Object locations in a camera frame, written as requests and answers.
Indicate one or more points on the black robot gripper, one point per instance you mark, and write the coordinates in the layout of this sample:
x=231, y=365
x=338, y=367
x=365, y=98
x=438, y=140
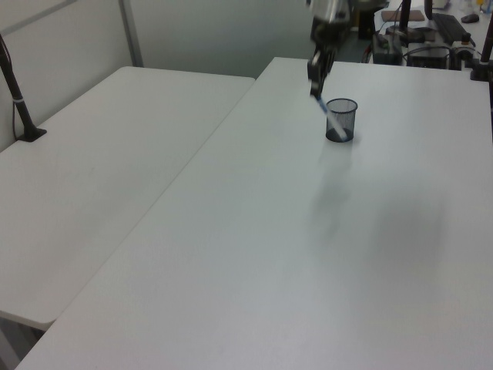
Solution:
x=327, y=42

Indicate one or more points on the blue and white marker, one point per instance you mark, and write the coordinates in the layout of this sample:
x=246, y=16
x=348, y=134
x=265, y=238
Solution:
x=327, y=112

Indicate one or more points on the black mesh pen cup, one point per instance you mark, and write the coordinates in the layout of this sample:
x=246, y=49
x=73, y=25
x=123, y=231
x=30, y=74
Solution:
x=342, y=115

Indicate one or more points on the black control box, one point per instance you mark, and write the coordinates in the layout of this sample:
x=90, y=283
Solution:
x=387, y=48

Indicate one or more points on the brown desk mat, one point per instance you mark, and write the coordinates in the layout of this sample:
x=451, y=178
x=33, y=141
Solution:
x=393, y=15

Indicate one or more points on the black monitor stand pole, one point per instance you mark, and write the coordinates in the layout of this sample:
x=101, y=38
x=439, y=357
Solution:
x=404, y=15

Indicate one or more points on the black electronics box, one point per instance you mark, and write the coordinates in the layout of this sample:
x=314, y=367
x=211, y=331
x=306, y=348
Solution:
x=428, y=56

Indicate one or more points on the black keyboard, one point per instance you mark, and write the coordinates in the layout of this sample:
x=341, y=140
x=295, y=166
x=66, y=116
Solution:
x=448, y=27

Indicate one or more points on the black computer mouse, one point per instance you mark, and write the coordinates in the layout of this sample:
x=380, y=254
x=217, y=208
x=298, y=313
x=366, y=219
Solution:
x=470, y=17

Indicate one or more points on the small grey camera device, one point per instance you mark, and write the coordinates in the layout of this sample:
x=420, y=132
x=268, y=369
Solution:
x=462, y=50

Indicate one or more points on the grey partition frame post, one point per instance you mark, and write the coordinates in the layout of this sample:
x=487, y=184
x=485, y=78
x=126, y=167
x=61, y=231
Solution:
x=131, y=31

